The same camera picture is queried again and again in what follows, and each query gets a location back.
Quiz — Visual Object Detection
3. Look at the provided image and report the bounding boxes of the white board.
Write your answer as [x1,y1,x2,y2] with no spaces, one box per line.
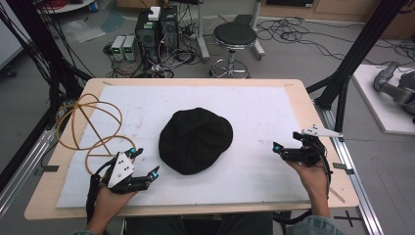
[351,63,415,136]

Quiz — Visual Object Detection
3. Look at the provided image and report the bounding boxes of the grey power supply unit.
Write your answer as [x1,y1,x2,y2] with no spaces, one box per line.
[111,34,127,62]
[122,34,138,62]

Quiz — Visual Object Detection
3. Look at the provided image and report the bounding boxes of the white cabinet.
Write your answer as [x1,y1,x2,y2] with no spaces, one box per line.
[0,0,24,71]

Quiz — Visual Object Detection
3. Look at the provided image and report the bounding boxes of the black metal frame stand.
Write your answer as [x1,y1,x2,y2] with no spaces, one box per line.
[305,0,411,133]
[0,0,94,194]

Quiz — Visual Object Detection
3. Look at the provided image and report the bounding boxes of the white foam mat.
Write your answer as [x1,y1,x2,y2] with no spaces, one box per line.
[56,85,310,209]

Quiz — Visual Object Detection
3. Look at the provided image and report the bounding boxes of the small white box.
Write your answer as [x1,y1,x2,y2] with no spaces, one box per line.
[147,6,161,22]

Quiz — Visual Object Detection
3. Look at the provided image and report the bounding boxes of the round white table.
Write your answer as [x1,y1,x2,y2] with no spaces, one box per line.
[35,0,96,15]

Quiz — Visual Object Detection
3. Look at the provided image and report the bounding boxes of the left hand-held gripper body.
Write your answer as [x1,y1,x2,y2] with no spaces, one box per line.
[97,151,152,195]

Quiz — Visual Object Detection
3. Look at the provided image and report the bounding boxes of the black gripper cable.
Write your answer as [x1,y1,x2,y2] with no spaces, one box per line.
[276,140,333,226]
[85,162,115,226]

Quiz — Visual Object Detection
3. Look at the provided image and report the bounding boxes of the clear plastic bag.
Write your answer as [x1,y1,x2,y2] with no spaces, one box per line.
[61,19,107,44]

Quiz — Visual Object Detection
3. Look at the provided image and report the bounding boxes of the aluminium rail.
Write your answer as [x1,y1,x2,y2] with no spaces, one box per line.
[0,128,57,218]
[313,100,386,235]

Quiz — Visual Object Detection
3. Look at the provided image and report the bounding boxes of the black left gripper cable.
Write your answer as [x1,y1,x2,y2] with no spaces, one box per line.
[85,162,115,226]

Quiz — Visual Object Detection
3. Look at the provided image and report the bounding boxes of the tangle of cables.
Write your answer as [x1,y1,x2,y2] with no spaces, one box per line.
[103,19,204,79]

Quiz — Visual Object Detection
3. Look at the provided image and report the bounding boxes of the person's right hand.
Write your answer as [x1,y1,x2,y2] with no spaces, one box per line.
[285,161,329,201]

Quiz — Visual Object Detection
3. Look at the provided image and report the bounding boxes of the black round stool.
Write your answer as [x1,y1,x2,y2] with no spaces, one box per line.
[209,22,258,79]

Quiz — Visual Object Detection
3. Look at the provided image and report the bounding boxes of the tan rubber tube coil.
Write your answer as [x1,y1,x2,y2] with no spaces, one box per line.
[55,93,138,176]

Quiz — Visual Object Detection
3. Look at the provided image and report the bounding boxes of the person's left hand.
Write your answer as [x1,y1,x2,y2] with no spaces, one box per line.
[93,187,138,223]

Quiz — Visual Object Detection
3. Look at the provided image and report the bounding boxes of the black beret hat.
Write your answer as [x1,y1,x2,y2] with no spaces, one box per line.
[158,107,234,176]

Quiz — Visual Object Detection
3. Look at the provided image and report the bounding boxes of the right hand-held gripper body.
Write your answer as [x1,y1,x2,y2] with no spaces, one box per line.
[280,123,345,167]

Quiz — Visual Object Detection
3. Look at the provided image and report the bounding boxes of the white desk leg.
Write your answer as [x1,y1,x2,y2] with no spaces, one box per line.
[195,0,210,64]
[250,0,266,62]

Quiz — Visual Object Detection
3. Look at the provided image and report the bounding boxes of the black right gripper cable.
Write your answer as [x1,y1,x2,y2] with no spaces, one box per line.
[276,140,333,226]

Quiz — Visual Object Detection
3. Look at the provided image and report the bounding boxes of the black floor cables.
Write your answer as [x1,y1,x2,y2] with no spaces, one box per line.
[255,17,415,68]

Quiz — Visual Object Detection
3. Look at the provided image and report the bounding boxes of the black computer tower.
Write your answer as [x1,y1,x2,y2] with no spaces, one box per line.
[159,5,180,51]
[134,10,161,65]

